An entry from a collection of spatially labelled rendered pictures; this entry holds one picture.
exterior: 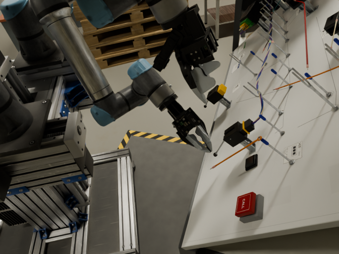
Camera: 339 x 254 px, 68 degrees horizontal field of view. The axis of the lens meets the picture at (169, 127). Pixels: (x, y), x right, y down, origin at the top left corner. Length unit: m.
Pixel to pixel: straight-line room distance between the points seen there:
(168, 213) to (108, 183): 0.47
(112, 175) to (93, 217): 0.32
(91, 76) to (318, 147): 0.62
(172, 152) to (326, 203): 1.70
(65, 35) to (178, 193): 1.42
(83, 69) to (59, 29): 0.12
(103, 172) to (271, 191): 1.44
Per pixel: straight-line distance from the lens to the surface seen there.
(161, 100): 0.76
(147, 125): 2.41
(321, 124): 0.66
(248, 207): 0.61
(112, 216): 1.69
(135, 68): 0.78
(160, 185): 1.97
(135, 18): 3.23
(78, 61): 0.80
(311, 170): 0.60
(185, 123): 0.75
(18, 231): 1.94
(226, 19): 3.71
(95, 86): 0.80
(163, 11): 0.55
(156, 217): 1.85
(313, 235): 0.98
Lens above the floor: 1.66
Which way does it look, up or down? 45 degrees down
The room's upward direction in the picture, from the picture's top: 10 degrees counter-clockwise
